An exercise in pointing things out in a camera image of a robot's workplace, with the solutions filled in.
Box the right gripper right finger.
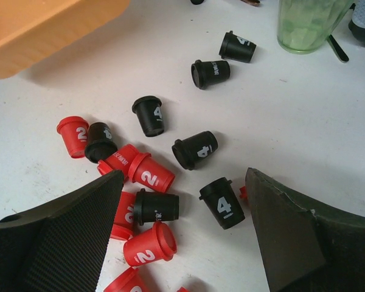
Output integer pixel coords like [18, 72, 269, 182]
[245, 167, 365, 291]

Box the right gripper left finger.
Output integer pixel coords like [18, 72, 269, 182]
[0, 170, 123, 291]

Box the orange storage basket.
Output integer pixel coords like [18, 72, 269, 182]
[0, 1, 129, 79]

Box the red capsule cluster left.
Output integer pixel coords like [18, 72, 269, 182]
[110, 192, 136, 241]

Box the red capsule cluster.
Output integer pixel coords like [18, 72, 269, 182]
[123, 221, 177, 266]
[110, 192, 136, 241]

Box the black capsule in cluster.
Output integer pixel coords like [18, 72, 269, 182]
[133, 189, 179, 226]

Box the black capsule numbered four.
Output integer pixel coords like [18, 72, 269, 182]
[199, 177, 245, 230]

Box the red capsule cluster right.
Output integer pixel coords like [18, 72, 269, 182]
[123, 221, 177, 266]

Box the red capsule pair left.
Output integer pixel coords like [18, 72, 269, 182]
[97, 144, 139, 181]

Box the red capsule pair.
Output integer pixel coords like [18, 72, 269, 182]
[128, 153, 175, 193]
[97, 144, 139, 181]

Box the black capsule beside red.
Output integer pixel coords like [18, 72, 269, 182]
[85, 122, 117, 164]

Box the red capsule pair right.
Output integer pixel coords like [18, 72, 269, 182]
[128, 153, 175, 193]

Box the black capsule middle right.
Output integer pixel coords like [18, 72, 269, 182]
[172, 131, 218, 170]

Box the black capsule middle left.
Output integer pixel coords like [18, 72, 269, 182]
[131, 96, 164, 137]

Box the black capsule top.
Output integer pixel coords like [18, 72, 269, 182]
[219, 30, 257, 63]

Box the green glass cup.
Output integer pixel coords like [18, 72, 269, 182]
[277, 0, 353, 63]

